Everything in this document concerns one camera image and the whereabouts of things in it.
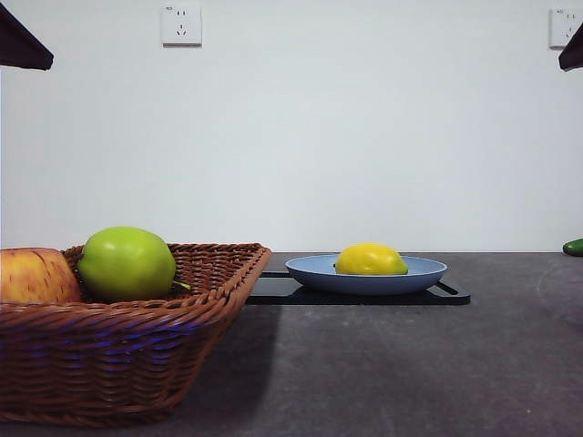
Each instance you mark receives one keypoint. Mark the black flat tray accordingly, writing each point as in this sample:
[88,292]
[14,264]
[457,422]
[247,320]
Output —
[273,293]

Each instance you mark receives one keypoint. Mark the brown wicker basket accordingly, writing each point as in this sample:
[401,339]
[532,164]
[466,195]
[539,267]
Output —
[114,355]

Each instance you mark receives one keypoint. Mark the green apple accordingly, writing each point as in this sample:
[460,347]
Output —
[123,264]

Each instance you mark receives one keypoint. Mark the blue plate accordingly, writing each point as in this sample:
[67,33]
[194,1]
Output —
[364,283]

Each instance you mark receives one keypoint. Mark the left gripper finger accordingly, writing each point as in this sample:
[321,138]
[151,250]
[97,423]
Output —
[20,47]

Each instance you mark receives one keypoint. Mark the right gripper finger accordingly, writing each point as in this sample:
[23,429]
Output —
[574,54]

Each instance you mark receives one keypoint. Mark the white wall socket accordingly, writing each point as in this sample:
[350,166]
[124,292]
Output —
[181,26]
[562,28]

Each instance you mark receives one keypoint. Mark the green cucumber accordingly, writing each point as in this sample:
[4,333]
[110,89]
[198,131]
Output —
[575,246]

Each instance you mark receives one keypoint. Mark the yellow lemon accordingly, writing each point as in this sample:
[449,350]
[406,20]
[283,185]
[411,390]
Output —
[371,259]

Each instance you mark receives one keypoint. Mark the red yellow apple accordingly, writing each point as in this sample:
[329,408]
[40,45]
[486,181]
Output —
[32,275]

